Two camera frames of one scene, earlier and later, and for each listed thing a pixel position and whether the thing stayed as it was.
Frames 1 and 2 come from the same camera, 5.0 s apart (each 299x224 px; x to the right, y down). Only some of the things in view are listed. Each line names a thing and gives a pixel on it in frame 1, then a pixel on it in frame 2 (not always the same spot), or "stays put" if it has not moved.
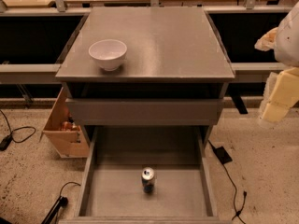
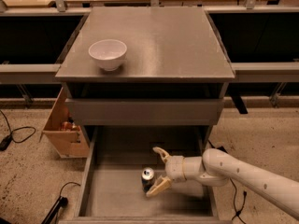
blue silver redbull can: x=148 y=180 stays put
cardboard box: x=65 y=135 stays put
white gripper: x=290 y=42 → x=175 y=168
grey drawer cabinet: x=146 y=77 stays put
